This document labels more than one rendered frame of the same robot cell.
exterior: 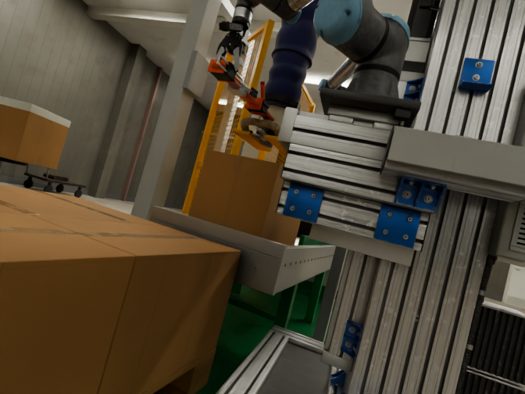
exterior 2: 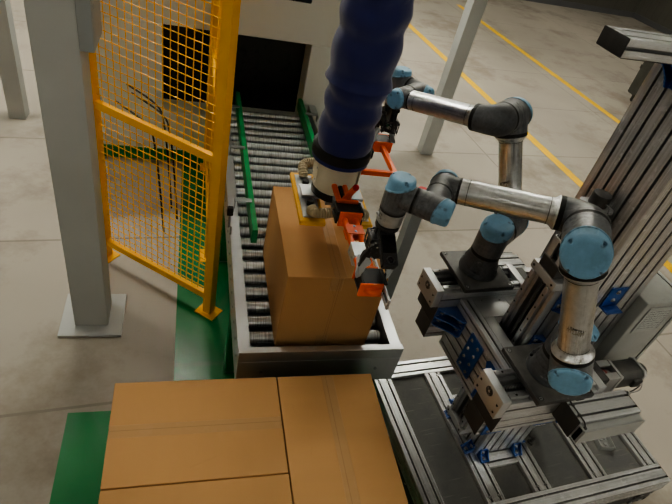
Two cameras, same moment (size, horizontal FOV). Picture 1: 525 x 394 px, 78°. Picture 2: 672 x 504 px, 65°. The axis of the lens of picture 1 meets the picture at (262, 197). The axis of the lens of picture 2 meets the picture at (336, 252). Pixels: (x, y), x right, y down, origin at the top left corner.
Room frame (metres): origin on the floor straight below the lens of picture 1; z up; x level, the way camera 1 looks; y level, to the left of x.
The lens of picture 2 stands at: (0.44, 1.20, 2.27)
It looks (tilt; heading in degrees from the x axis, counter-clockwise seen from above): 39 degrees down; 317
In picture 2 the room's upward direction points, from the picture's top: 15 degrees clockwise
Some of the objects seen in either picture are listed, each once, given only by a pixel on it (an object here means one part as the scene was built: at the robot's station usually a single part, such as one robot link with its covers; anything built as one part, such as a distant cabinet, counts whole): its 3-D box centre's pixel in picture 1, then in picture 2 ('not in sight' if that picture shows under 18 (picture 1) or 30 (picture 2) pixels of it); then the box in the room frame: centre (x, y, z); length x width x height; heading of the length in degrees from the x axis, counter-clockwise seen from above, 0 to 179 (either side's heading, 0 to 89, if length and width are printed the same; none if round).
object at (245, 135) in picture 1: (254, 138); (307, 194); (1.85, 0.13, 1.11); 0.34 x 0.10 x 0.05; 157
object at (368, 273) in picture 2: (222, 71); (367, 281); (1.26, 0.28, 1.22); 0.08 x 0.07 x 0.05; 157
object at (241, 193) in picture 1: (255, 203); (317, 263); (1.80, 0.03, 0.75); 0.60 x 0.40 x 0.40; 157
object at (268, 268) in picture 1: (207, 252); (318, 368); (1.47, 0.18, 0.48); 0.70 x 0.03 x 0.15; 68
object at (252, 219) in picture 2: not in sight; (238, 153); (2.98, -0.15, 0.60); 1.60 x 0.11 x 0.09; 158
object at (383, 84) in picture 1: (371, 93); (555, 360); (0.82, -0.21, 1.09); 0.15 x 0.15 x 0.10
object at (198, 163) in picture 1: (214, 157); (153, 118); (2.67, 0.47, 1.05); 0.87 x 0.10 x 2.10; 30
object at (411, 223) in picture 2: (335, 271); (392, 274); (1.81, -0.50, 0.50); 0.07 x 0.07 x 1.00; 68
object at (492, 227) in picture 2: not in sight; (494, 235); (1.30, -0.35, 1.20); 0.13 x 0.12 x 0.14; 105
